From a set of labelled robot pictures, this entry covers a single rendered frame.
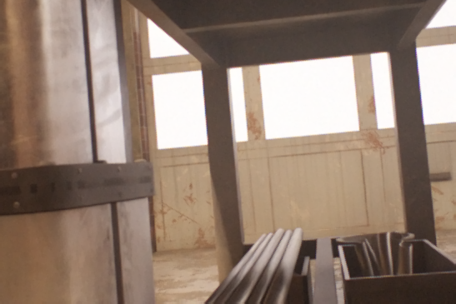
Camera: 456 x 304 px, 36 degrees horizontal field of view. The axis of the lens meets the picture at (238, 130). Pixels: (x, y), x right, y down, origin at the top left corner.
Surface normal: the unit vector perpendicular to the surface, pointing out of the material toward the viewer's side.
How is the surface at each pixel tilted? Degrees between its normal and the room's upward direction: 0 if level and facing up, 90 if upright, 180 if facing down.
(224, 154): 90
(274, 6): 90
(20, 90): 90
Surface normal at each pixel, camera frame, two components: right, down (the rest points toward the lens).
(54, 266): 0.51, -0.10
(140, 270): 0.96, -0.10
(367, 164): -0.12, -0.05
